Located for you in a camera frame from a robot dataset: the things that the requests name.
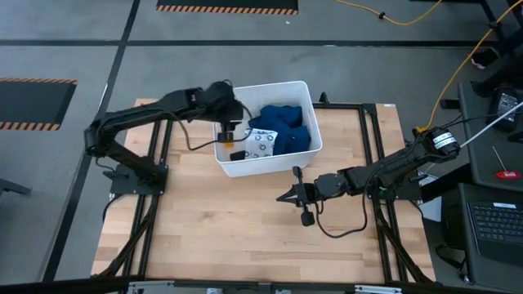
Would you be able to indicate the black desk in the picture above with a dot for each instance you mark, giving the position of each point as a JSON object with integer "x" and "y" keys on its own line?
{"x": 490, "y": 163}

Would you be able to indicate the black front beam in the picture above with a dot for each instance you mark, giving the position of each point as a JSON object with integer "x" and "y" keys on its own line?
{"x": 61, "y": 286}

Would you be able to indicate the white patterned cloth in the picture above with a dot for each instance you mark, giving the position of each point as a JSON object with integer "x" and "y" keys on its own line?
{"x": 261, "y": 143}

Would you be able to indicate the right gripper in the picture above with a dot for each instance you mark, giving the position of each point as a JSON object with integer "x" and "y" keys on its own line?
{"x": 306, "y": 194}

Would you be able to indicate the silver bracket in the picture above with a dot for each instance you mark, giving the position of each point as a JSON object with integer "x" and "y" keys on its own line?
{"x": 151, "y": 286}
{"x": 378, "y": 289}

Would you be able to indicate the white paper sheet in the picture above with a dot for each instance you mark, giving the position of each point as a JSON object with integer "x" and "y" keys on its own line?
{"x": 431, "y": 210}

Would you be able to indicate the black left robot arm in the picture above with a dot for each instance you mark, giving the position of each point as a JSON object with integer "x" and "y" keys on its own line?
{"x": 143, "y": 112}

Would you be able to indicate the blue cloth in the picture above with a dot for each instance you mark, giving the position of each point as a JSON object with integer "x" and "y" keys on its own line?
{"x": 292, "y": 126}

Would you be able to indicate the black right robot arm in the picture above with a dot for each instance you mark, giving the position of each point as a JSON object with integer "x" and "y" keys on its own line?
{"x": 392, "y": 169}

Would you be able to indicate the black chair leg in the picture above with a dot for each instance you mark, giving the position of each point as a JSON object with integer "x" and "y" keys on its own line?
{"x": 14, "y": 188}

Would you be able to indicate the black laptop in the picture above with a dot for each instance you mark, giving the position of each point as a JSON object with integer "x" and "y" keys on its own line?
{"x": 498, "y": 224}

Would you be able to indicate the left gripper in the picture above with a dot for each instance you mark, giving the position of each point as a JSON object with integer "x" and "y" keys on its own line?
{"x": 232, "y": 114}

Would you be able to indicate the black bandage roll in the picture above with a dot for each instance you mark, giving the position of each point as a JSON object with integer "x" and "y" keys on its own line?
{"x": 238, "y": 155}

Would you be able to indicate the person's shoe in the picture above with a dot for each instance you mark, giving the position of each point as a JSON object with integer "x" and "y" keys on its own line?
{"x": 486, "y": 57}

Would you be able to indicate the black desk leg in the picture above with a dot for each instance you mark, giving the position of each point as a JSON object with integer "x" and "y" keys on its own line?
{"x": 492, "y": 22}

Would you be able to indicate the black hazard-striped floor mat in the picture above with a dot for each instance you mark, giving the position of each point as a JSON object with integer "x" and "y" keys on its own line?
{"x": 226, "y": 5}
{"x": 32, "y": 102}

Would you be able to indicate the black power adapter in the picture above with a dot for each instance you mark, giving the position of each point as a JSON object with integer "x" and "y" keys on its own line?
{"x": 506, "y": 108}

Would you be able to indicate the white perforated plastic basket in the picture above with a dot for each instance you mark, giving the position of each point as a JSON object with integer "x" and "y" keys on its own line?
{"x": 274, "y": 92}

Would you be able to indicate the person's leg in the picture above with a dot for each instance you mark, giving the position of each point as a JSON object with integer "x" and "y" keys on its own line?
{"x": 506, "y": 73}

